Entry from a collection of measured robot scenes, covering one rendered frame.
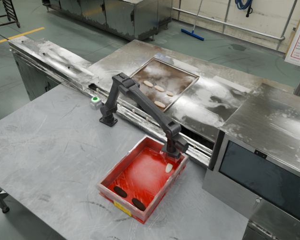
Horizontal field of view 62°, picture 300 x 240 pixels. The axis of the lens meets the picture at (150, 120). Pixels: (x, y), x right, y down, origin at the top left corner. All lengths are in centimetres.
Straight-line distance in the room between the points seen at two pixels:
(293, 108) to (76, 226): 126
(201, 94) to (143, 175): 83
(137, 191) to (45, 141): 76
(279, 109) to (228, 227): 66
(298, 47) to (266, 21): 329
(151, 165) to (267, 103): 76
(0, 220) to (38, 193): 106
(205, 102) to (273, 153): 91
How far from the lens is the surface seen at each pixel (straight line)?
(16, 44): 303
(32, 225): 249
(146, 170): 158
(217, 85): 209
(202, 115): 185
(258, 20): 522
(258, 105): 139
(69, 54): 289
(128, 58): 270
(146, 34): 482
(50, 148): 180
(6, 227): 257
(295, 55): 194
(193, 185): 155
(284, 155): 118
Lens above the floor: 209
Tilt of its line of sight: 42 degrees down
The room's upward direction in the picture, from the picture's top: 2 degrees clockwise
